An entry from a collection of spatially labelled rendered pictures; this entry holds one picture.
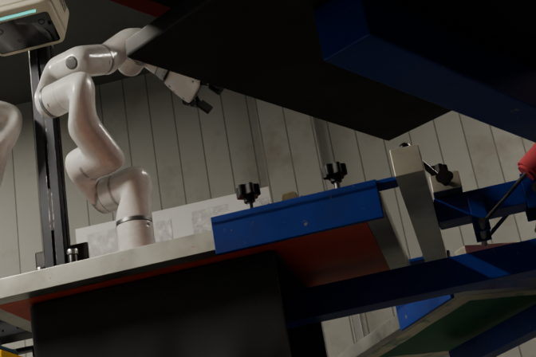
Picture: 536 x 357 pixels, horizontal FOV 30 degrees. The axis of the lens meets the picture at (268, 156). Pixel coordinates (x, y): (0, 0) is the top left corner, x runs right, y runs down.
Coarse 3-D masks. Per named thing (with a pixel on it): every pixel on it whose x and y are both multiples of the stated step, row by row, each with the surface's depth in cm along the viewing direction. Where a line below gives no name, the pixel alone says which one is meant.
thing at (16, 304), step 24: (288, 240) 178; (312, 240) 180; (336, 240) 182; (360, 240) 185; (192, 264) 182; (288, 264) 192; (312, 264) 194; (336, 264) 197; (72, 288) 184; (96, 288) 186; (24, 312) 194
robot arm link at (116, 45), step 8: (120, 32) 276; (128, 32) 276; (112, 40) 274; (120, 40) 274; (112, 48) 271; (120, 48) 273; (112, 56) 269; (120, 56) 272; (112, 64) 270; (120, 64) 273; (112, 72) 272
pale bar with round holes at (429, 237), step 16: (416, 144) 169; (400, 160) 169; (416, 160) 168; (400, 176) 168; (416, 176) 169; (400, 192) 176; (416, 192) 177; (416, 208) 185; (432, 208) 187; (416, 224) 194; (432, 224) 196; (432, 240) 206; (432, 256) 218
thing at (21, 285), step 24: (384, 216) 174; (168, 240) 179; (192, 240) 178; (384, 240) 187; (72, 264) 182; (96, 264) 181; (120, 264) 179; (144, 264) 178; (168, 264) 180; (408, 264) 211; (0, 288) 183; (24, 288) 182; (48, 288) 182; (0, 312) 191
